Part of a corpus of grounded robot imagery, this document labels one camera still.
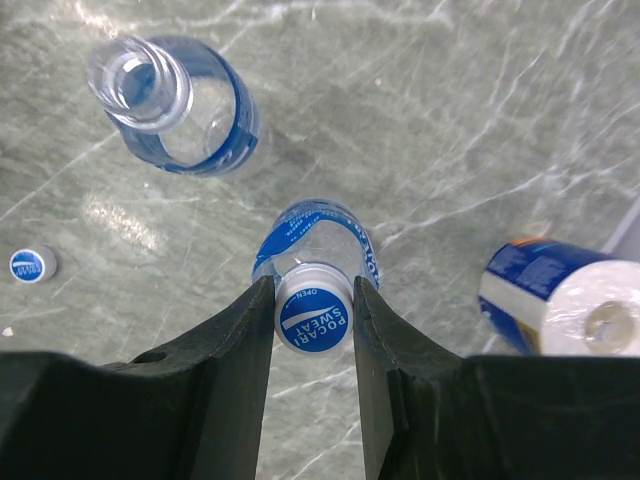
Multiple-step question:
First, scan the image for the blue Pocari bottle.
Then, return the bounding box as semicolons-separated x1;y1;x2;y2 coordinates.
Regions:
251;198;380;287
87;35;263;177

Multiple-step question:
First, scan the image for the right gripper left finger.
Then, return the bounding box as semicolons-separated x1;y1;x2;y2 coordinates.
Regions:
1;277;274;479

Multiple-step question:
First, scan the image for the blue bottle cap front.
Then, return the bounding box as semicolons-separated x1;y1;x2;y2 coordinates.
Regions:
274;262;353;356

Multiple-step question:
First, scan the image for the blue bottle cap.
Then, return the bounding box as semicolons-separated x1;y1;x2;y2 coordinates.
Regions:
9;246;57;284
274;262;353;356

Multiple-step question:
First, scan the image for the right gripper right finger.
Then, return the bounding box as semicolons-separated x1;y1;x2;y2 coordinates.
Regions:
353;277;639;479

